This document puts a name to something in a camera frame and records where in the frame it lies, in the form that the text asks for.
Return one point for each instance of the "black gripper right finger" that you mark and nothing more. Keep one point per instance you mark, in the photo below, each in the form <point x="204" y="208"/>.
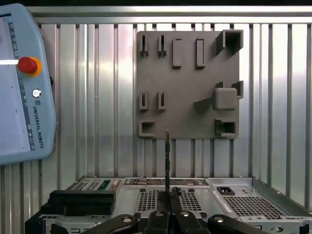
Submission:
<point x="185" y="224"/>

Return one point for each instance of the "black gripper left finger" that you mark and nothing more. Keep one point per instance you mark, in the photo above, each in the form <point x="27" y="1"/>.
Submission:
<point x="159" y="224"/>

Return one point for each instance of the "dark RAM stick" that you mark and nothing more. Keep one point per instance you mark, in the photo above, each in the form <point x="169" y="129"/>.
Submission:
<point x="167" y="161"/>

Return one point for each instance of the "black open PC case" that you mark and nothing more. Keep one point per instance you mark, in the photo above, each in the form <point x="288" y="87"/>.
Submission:
<point x="231" y="181"/>

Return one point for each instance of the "grey parts rack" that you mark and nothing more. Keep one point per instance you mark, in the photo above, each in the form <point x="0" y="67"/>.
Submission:
<point x="185" y="92"/>

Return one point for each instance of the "pale blue teach pendant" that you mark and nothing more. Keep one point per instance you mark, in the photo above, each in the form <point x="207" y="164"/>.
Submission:
<point x="36" y="109"/>

